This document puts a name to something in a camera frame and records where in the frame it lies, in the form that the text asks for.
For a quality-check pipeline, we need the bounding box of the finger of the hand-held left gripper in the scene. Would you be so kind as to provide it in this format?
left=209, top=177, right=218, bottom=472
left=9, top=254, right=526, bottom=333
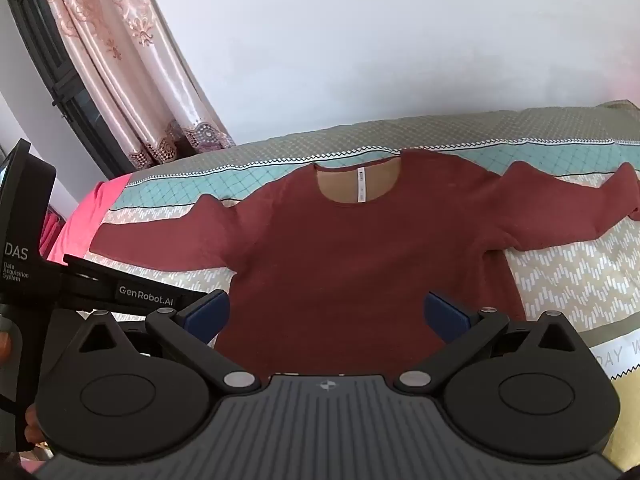
left=60, top=254, right=211, bottom=315

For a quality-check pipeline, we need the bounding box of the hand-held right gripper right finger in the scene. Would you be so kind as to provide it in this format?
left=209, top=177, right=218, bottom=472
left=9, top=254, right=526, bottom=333
left=394, top=290, right=587, bottom=391

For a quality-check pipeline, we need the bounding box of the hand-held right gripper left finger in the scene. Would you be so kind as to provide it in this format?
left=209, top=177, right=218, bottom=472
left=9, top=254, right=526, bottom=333
left=75, top=289, right=262, bottom=391

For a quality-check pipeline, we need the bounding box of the dark red sweater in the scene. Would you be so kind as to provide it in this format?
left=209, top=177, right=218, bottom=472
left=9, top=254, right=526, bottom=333
left=90, top=149, right=640, bottom=377

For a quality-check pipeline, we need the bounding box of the person's left hand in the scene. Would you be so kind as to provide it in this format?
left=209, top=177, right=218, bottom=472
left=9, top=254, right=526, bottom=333
left=24, top=389, right=51, bottom=446

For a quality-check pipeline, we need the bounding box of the pink cloth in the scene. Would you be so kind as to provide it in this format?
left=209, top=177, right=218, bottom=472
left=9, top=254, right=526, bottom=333
left=40, top=174, right=134, bottom=263

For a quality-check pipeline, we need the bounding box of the patterned bed sheet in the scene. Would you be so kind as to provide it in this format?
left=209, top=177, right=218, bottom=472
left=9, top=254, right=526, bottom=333
left=90, top=100, right=640, bottom=472

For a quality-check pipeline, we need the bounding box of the pink patterned curtain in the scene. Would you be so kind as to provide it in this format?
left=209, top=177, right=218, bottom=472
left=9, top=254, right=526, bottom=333
left=32, top=0, right=237, bottom=172

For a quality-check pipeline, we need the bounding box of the black window frame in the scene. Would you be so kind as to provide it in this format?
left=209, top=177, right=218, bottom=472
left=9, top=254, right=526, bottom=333
left=0, top=0, right=132, bottom=181

